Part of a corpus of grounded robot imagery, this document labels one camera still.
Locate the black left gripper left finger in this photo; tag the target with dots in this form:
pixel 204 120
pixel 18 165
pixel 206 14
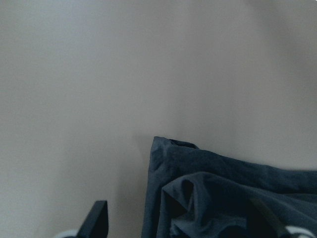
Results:
pixel 96 223

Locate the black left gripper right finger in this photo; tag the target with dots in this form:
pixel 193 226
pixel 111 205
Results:
pixel 262 222

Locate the black t-shirt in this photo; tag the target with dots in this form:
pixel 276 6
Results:
pixel 194 193

